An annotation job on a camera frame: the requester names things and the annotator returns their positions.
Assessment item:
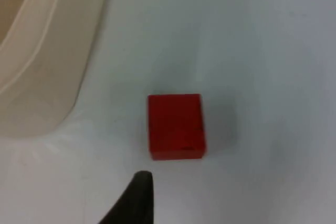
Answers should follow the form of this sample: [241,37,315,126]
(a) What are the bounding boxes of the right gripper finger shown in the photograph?
[98,170,155,224]

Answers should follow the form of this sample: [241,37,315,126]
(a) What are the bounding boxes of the red cube block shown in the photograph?
[146,93,207,161]

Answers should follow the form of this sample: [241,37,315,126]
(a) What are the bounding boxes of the cream box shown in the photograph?
[0,0,114,138]

